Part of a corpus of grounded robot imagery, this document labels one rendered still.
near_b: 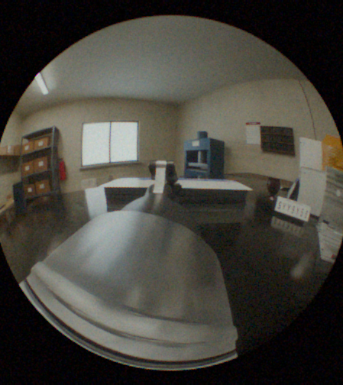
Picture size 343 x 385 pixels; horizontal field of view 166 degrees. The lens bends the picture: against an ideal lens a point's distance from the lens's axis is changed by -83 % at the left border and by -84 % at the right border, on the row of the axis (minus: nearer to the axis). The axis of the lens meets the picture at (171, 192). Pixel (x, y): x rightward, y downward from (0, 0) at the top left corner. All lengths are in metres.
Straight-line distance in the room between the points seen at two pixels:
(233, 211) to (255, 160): 2.02
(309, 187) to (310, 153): 0.29
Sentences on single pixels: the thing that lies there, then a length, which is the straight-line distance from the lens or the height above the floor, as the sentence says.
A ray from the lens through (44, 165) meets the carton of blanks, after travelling 3.11.
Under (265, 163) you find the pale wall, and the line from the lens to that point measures 2.29.
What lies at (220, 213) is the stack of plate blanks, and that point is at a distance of 0.35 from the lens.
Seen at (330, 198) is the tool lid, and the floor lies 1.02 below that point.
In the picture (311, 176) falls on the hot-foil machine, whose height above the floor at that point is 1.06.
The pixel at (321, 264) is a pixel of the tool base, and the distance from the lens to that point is 0.35.
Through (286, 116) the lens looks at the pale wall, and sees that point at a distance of 2.39.
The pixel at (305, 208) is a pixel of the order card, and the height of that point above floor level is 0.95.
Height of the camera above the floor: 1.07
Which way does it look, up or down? 15 degrees down
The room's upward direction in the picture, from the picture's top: straight up
